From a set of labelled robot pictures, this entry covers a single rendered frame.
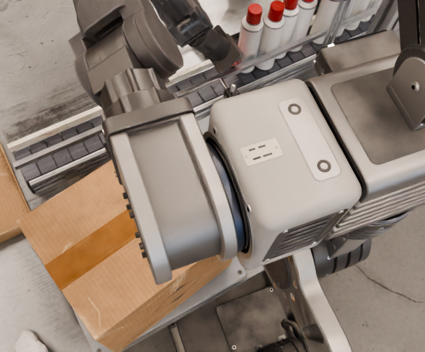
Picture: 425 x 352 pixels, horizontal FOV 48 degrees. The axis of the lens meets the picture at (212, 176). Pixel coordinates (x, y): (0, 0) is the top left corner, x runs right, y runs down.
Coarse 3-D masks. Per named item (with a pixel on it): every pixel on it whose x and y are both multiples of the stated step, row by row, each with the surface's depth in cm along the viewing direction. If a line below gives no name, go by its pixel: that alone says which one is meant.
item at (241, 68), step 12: (372, 12) 124; (348, 24) 123; (312, 36) 120; (288, 48) 118; (252, 60) 116; (264, 60) 117; (228, 72) 114; (204, 84) 112; (180, 96) 111; (84, 132) 105; (96, 132) 105; (60, 144) 103; (72, 144) 104; (36, 156) 102
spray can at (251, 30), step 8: (248, 8) 106; (256, 8) 106; (248, 16) 107; (256, 16) 106; (248, 24) 109; (256, 24) 109; (240, 32) 112; (248, 32) 110; (256, 32) 110; (240, 40) 114; (248, 40) 112; (256, 40) 112; (240, 48) 116; (248, 48) 115; (256, 48) 116; (248, 56) 117; (256, 56) 119; (240, 72) 123; (248, 72) 123
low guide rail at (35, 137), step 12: (180, 72) 119; (192, 72) 120; (168, 84) 119; (96, 108) 113; (72, 120) 111; (84, 120) 113; (36, 132) 109; (48, 132) 110; (12, 144) 108; (24, 144) 109
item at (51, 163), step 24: (360, 24) 133; (312, 48) 129; (216, 72) 123; (264, 72) 124; (192, 96) 120; (216, 96) 120; (96, 120) 116; (48, 144) 112; (96, 144) 113; (24, 168) 109; (48, 168) 110
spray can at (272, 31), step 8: (272, 8) 107; (280, 8) 107; (264, 16) 111; (272, 16) 108; (280, 16) 108; (264, 24) 111; (272, 24) 110; (280, 24) 110; (264, 32) 112; (272, 32) 111; (280, 32) 112; (264, 40) 114; (272, 40) 114; (264, 48) 117; (272, 48) 116; (264, 64) 122; (272, 64) 123
